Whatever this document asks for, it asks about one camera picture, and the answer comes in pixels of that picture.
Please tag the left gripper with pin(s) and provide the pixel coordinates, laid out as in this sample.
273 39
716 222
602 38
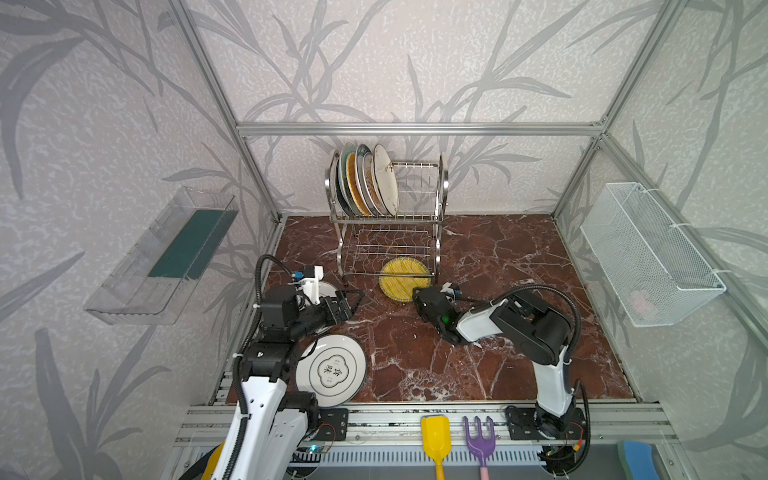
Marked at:
339 306

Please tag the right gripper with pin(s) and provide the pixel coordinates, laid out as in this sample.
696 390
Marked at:
425 301

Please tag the orange sunburst plate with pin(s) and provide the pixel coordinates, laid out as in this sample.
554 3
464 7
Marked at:
321 289
371 185

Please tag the yellow green woven plate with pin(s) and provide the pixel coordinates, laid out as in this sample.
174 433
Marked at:
400 276

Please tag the white plate black emblem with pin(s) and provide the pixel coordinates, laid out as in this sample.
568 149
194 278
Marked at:
335 371

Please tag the steel dish rack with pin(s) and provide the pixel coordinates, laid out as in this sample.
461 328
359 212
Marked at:
366 244

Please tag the orange woven plate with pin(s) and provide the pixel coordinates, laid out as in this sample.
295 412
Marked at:
354 187

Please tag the cream floral plate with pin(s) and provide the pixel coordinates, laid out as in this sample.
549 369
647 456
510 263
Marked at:
386 180

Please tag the green rim white plate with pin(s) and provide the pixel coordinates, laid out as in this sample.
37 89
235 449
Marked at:
361 152

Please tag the light green flower plate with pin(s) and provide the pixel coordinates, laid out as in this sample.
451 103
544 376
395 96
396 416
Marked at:
350 206

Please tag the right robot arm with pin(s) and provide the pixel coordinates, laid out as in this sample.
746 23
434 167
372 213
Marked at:
542 322

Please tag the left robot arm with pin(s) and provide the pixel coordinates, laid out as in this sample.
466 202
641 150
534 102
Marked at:
270 421

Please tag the yellow toy shovel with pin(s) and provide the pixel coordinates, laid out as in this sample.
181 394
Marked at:
436 438

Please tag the purple toy fork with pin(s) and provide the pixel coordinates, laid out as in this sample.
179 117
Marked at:
482 446

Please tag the yellow banana toy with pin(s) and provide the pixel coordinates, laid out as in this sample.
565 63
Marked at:
212 461

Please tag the blue green sponge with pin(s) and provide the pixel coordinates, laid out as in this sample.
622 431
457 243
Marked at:
637 460

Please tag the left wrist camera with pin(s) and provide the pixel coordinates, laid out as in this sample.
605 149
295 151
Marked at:
307 283

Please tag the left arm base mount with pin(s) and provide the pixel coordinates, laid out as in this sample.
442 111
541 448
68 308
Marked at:
333 425

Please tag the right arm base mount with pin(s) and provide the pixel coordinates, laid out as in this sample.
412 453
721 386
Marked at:
535 424

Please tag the clear plastic wall shelf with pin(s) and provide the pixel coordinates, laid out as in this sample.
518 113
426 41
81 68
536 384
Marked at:
154 281

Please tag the white wire mesh basket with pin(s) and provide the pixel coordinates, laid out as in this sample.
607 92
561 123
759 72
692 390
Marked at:
656 272

